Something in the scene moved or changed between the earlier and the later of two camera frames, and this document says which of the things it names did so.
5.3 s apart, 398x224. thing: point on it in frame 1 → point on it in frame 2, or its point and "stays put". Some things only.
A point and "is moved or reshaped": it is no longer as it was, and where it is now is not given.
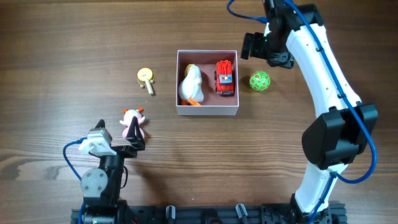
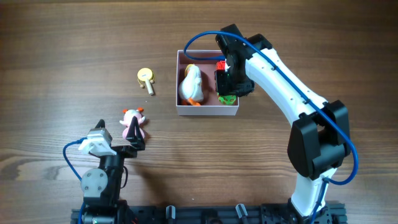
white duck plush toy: [190, 89] stays put
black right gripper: [249, 45] → [222, 82]
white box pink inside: [206, 60] stays put
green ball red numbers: [260, 81] is moved or reshaped
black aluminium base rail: [270, 213] stays put
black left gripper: [123, 150] stays put
